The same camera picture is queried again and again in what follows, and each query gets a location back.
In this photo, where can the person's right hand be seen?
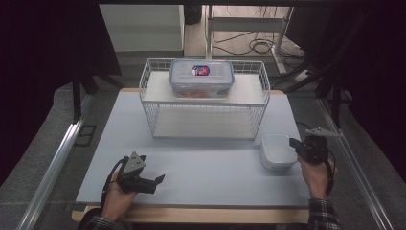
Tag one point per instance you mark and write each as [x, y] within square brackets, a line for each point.
[317, 179]

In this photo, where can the clear container with blue-trimmed lid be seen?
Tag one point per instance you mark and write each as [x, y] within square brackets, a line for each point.
[191, 81]

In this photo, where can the black bin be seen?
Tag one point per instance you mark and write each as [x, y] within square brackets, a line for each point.
[193, 14]

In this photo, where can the white cabinet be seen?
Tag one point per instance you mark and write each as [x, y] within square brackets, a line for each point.
[143, 28]

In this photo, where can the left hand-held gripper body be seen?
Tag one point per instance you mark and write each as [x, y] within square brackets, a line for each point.
[135, 183]

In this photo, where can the white metal desk frame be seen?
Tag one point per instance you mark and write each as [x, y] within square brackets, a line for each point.
[249, 24]

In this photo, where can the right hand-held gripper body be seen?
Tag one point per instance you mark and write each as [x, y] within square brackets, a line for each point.
[314, 148]

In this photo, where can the white plastic container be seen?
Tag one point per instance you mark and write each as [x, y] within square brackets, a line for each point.
[276, 150]

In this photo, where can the silver metal rail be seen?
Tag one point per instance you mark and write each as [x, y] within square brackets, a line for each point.
[54, 166]
[354, 166]

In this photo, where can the white power strip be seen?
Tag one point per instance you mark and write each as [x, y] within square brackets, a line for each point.
[302, 76]

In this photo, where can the person's left hand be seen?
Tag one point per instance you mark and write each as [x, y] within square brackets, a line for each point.
[116, 201]

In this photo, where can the black metal stand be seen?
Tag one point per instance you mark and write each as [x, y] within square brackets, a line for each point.
[335, 96]
[76, 96]

